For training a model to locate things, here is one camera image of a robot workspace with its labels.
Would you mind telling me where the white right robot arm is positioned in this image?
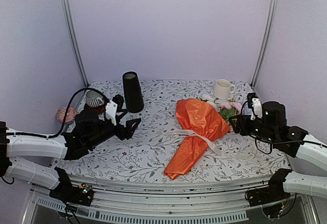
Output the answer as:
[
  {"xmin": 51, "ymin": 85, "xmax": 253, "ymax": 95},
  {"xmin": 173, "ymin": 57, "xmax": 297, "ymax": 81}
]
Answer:
[{"xmin": 228, "ymin": 98, "xmax": 326, "ymax": 206}]

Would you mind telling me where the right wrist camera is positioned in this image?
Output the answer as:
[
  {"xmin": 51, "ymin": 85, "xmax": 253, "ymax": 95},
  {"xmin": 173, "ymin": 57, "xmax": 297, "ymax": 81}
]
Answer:
[{"xmin": 247, "ymin": 93, "xmax": 263, "ymax": 120}]

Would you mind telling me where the striped black white cup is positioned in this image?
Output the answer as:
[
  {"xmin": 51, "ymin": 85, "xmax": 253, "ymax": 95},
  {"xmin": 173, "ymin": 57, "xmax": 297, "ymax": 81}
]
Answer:
[{"xmin": 85, "ymin": 91, "xmax": 104, "ymax": 108}]

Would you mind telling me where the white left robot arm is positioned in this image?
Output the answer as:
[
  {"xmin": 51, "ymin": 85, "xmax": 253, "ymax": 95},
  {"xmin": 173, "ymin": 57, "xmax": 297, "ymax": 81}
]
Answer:
[{"xmin": 1, "ymin": 109, "xmax": 141, "ymax": 200}]

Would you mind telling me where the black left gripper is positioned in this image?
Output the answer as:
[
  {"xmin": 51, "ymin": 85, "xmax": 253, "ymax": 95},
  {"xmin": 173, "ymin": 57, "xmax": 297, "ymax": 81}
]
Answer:
[{"xmin": 87, "ymin": 117, "xmax": 142, "ymax": 149}]

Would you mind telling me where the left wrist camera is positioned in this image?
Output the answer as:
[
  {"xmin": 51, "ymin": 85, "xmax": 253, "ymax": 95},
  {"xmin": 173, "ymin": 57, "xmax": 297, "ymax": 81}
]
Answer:
[{"xmin": 104, "ymin": 95, "xmax": 124, "ymax": 126}]

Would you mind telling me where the artificial flower bouquet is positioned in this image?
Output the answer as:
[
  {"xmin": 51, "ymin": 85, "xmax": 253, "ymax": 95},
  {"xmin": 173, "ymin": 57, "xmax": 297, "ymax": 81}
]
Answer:
[{"xmin": 199, "ymin": 94, "xmax": 242, "ymax": 123}]

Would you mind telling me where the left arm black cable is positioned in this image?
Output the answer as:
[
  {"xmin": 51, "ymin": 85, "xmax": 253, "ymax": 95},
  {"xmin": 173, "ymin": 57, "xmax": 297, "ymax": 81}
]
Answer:
[{"xmin": 6, "ymin": 87, "xmax": 108, "ymax": 140}]

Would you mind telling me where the aluminium front rail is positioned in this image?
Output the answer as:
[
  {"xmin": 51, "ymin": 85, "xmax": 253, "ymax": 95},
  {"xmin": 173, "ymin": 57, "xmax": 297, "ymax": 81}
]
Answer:
[{"xmin": 22, "ymin": 176, "xmax": 320, "ymax": 223}]

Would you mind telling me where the cream printed ribbon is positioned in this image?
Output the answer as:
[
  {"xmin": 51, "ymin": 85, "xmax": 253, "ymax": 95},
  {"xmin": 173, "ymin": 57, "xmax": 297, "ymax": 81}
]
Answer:
[{"xmin": 156, "ymin": 126, "xmax": 230, "ymax": 158}]

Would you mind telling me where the cream ceramic mug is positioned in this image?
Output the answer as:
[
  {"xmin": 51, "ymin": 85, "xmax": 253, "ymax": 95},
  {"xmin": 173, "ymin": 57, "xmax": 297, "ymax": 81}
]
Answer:
[{"xmin": 213, "ymin": 79, "xmax": 236, "ymax": 100}]

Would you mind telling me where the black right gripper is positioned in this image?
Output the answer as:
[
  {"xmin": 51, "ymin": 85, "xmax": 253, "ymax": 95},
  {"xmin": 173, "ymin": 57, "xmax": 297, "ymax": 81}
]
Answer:
[{"xmin": 229, "ymin": 114, "xmax": 277, "ymax": 145}]

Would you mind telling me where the floral patterned tablecloth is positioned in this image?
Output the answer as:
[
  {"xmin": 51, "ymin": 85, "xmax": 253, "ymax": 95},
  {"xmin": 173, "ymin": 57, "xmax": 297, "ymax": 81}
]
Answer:
[{"xmin": 53, "ymin": 80, "xmax": 289, "ymax": 184}]

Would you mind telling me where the orange wrapping paper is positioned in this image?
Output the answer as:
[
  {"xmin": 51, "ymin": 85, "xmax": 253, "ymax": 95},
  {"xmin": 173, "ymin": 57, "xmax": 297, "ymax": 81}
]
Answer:
[{"xmin": 164, "ymin": 99, "xmax": 229, "ymax": 180}]

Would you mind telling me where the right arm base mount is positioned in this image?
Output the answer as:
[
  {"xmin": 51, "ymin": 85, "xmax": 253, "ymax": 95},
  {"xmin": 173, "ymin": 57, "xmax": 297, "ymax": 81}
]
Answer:
[{"xmin": 245, "ymin": 169, "xmax": 292, "ymax": 219}]

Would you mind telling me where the tall black vase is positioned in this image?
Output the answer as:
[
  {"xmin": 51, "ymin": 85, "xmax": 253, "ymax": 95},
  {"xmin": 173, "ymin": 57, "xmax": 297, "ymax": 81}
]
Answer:
[{"xmin": 122, "ymin": 71, "xmax": 144, "ymax": 113}]

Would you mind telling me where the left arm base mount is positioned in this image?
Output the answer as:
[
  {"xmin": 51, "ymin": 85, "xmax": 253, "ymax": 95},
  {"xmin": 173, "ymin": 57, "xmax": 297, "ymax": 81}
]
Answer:
[{"xmin": 49, "ymin": 167, "xmax": 94, "ymax": 207}]

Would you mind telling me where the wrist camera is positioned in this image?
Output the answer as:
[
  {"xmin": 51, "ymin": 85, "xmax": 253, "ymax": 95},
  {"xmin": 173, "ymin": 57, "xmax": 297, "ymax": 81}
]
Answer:
[
  {"xmin": 104, "ymin": 95, "xmax": 124, "ymax": 126},
  {"xmin": 247, "ymin": 93, "xmax": 263, "ymax": 120}
]

